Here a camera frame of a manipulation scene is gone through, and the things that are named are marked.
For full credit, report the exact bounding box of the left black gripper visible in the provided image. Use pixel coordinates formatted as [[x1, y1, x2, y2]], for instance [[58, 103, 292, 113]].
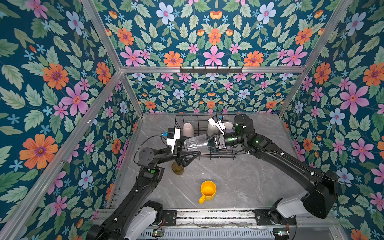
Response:
[[153, 137, 196, 171]]

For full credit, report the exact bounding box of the white mug red interior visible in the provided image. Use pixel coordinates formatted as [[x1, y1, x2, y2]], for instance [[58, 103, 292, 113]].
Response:
[[224, 122, 234, 133]]

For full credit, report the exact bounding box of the white ceramic mug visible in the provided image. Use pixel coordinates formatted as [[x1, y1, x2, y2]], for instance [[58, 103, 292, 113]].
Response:
[[207, 123, 220, 137]]

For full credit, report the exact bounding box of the clear glass cup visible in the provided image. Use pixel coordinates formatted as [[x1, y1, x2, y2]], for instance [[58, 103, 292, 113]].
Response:
[[184, 135, 216, 155]]

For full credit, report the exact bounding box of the cream mug pink handle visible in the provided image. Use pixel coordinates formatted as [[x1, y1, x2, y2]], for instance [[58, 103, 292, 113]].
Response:
[[183, 123, 195, 138]]

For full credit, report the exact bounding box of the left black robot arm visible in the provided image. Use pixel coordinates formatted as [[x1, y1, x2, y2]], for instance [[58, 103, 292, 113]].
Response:
[[87, 147, 201, 240]]

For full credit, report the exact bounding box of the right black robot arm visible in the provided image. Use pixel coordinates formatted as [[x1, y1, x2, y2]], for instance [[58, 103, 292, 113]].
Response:
[[208, 114, 339, 225]]

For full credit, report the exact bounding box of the olive green glass cup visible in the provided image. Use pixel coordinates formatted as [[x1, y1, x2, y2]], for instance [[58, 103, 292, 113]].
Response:
[[172, 162, 184, 176]]

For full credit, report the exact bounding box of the yellow mug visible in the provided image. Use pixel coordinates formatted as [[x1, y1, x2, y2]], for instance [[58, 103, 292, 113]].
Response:
[[199, 181, 217, 205]]

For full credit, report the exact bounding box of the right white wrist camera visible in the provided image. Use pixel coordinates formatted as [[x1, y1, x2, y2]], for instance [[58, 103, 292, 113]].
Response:
[[208, 118, 226, 134]]

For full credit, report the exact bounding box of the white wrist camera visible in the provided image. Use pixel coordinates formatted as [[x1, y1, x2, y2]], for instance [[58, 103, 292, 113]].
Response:
[[167, 128, 181, 153], [208, 118, 226, 134]]

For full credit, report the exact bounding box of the black wire dish rack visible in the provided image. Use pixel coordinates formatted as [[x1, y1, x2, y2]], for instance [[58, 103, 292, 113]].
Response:
[[174, 114, 245, 160]]

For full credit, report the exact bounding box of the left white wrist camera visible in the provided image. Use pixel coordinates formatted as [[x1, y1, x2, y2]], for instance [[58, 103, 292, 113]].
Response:
[[167, 128, 181, 153]]

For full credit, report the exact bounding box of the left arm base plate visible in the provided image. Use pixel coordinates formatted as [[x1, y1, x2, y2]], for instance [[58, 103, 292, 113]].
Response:
[[154, 210, 178, 227]]

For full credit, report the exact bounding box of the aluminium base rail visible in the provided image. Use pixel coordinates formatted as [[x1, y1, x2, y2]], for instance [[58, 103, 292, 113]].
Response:
[[89, 208, 340, 229]]

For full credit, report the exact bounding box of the black wall hook rail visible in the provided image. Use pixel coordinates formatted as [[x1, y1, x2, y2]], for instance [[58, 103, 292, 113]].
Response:
[[179, 66, 243, 75]]

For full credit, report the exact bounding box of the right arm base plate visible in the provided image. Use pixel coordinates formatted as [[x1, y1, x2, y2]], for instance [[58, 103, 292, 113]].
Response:
[[252, 209, 297, 226]]

